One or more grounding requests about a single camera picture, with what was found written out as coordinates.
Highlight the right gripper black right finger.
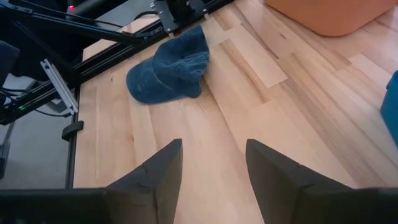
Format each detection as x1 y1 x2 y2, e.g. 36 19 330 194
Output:
245 138 355 224

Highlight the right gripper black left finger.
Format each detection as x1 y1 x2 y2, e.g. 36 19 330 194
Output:
105 138 183 224

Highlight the black edge clip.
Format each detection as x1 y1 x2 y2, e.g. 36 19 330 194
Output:
61 120 85 142

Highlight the blue plastic bin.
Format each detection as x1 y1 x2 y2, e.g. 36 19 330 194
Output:
379 70 398 149

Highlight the orange plastic bin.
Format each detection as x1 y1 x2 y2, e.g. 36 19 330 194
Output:
264 0 398 37

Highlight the blue corduroy cap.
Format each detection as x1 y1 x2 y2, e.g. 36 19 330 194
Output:
126 24 211 105

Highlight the black frame rail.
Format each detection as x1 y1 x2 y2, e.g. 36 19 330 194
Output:
73 0 236 86

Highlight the silver aluminium bracket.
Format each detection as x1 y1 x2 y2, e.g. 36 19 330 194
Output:
39 58 79 116

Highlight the black diagonal frame strut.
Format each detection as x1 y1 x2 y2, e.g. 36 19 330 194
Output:
0 1 146 46

